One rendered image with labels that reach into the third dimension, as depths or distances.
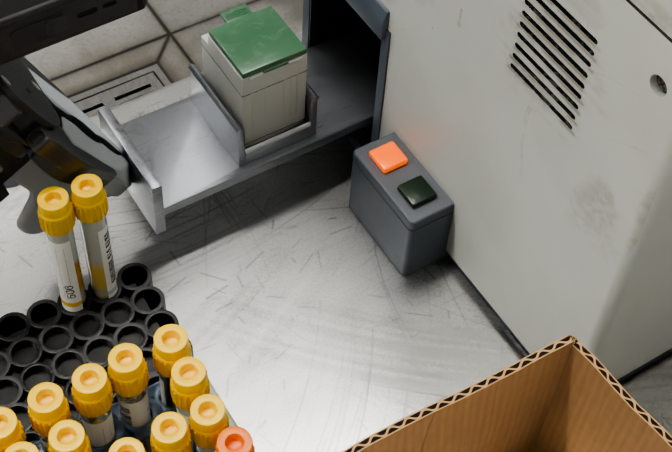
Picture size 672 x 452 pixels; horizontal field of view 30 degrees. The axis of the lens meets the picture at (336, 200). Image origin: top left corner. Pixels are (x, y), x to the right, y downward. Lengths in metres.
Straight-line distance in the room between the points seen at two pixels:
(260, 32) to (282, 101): 0.04
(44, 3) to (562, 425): 0.29
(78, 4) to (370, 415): 0.26
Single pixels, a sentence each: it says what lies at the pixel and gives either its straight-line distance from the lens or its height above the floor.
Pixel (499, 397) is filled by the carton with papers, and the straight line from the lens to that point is 0.52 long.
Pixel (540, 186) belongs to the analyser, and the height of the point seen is 1.00.
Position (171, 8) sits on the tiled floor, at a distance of 2.12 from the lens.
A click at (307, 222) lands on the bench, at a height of 0.87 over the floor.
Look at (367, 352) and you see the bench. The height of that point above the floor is 0.87.
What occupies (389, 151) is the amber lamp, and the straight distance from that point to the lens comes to 0.69.
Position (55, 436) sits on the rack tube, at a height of 0.99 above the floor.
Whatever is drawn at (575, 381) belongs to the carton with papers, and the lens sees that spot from 0.54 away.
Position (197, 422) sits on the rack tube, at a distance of 0.52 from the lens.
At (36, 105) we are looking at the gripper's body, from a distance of 0.59.
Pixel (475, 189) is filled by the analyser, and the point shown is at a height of 0.95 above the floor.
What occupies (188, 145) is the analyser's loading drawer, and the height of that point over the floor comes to 0.92.
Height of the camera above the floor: 1.45
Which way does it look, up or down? 52 degrees down
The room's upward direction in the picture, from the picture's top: 4 degrees clockwise
